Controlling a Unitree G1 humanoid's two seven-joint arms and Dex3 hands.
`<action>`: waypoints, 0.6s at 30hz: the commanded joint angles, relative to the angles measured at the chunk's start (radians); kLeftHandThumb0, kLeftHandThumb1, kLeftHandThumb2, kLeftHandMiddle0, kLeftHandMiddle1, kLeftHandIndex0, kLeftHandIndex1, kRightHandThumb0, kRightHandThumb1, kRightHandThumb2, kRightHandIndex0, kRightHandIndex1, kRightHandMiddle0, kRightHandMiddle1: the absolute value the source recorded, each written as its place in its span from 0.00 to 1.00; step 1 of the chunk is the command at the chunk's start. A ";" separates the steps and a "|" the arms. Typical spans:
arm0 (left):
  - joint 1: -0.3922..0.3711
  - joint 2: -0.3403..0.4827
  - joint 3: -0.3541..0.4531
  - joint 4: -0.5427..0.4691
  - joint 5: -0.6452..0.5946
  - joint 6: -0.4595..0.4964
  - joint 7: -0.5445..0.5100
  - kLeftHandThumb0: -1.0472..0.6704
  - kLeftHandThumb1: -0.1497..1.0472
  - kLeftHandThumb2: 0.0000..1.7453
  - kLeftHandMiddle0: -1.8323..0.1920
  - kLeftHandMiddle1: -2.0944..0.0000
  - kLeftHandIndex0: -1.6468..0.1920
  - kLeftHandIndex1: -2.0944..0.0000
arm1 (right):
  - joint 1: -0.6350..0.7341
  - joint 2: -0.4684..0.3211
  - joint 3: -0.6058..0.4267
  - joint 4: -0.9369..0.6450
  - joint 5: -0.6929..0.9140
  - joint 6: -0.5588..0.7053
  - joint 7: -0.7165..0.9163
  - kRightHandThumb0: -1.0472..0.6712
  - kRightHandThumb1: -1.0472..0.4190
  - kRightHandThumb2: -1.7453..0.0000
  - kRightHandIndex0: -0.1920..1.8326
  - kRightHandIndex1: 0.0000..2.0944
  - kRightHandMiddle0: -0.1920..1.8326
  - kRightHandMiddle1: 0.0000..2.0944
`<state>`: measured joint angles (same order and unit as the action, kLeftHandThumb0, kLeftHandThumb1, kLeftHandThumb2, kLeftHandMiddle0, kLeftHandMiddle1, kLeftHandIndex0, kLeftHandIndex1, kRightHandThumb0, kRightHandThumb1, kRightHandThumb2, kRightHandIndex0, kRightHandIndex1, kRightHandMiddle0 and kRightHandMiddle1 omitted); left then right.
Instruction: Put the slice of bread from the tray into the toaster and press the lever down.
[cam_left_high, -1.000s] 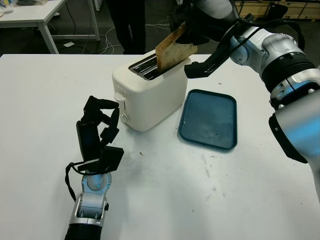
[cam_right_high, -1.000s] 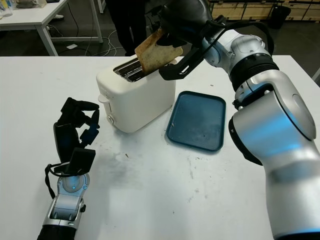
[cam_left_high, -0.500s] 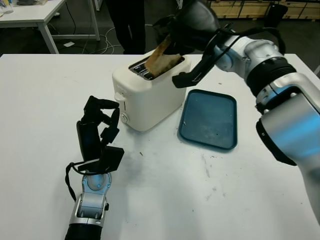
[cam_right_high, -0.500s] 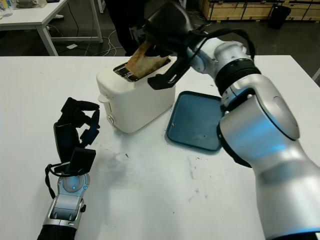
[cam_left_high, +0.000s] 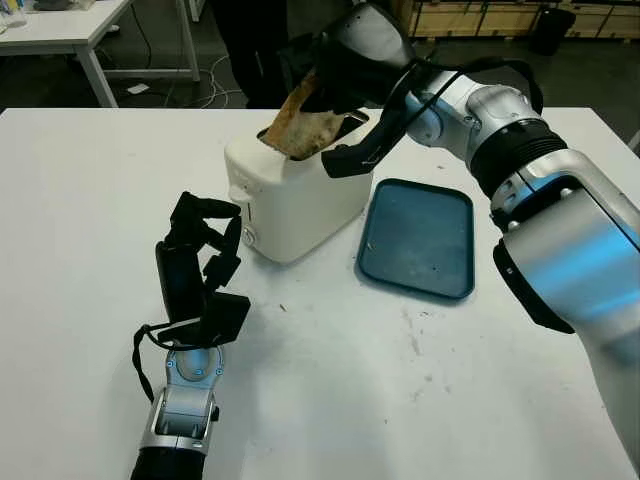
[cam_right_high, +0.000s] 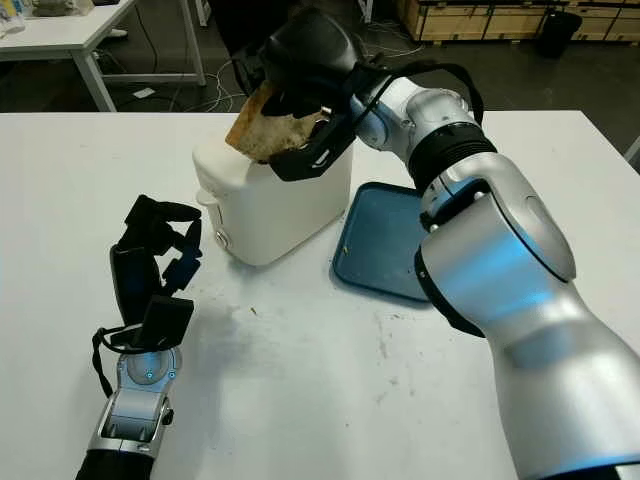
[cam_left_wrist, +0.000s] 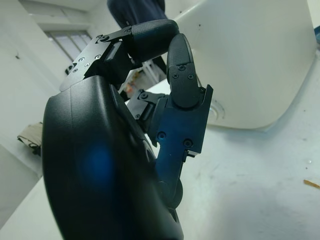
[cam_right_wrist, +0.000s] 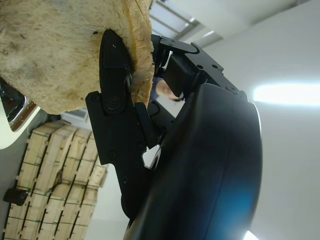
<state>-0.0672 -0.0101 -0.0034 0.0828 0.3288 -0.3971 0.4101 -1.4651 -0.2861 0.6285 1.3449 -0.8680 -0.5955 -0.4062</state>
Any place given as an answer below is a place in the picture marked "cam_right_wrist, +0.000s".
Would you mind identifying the wooden shipping crates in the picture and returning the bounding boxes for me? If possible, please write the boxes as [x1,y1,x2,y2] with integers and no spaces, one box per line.
[4,122,108,240]

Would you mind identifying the cream white two-slot toaster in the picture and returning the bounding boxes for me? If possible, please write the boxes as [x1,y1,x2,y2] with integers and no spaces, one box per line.
[0,76,39,151]

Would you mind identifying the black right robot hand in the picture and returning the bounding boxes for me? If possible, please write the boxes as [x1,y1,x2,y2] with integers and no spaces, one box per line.
[84,29,263,240]

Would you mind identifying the slice of toast bread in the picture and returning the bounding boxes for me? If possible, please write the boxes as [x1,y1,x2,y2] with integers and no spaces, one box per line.
[0,0,155,116]

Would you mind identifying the person in dark clothes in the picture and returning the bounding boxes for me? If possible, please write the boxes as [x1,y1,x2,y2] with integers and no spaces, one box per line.
[149,76,187,103]

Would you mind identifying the black waste bin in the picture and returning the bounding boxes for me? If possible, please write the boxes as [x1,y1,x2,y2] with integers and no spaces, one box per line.
[3,187,30,206]

